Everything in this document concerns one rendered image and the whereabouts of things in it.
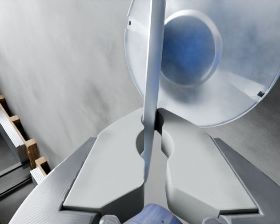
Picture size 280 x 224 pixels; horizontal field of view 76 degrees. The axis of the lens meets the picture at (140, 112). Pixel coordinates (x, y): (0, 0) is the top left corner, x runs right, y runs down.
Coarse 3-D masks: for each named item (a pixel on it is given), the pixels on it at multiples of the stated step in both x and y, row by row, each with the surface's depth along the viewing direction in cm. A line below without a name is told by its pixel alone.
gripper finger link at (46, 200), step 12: (84, 144) 9; (72, 156) 8; (84, 156) 8; (60, 168) 7; (72, 168) 7; (48, 180) 7; (60, 180) 7; (72, 180) 7; (36, 192) 6; (48, 192) 6; (60, 192) 6; (24, 204) 6; (36, 204) 6; (48, 204) 6; (60, 204) 6; (24, 216) 6; (36, 216) 6; (48, 216) 6; (60, 216) 6; (72, 216) 6; (84, 216) 6; (96, 216) 6
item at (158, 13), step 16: (160, 0) 9; (160, 16) 9; (160, 32) 9; (160, 48) 9; (160, 64) 10; (144, 96) 10; (144, 112) 10; (144, 128) 11; (144, 144) 12; (144, 160) 12; (144, 176) 14
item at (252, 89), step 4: (248, 84) 27; (252, 84) 27; (256, 84) 26; (244, 88) 27; (248, 88) 27; (252, 88) 27; (256, 88) 26; (260, 88) 26; (248, 92) 27; (252, 92) 27; (256, 92) 27
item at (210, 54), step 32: (192, 0) 28; (224, 0) 25; (256, 0) 23; (128, 32) 39; (192, 32) 29; (224, 32) 27; (256, 32) 24; (128, 64) 42; (192, 64) 31; (224, 64) 28; (256, 64) 25; (160, 96) 39; (192, 96) 34; (224, 96) 30; (256, 96) 27
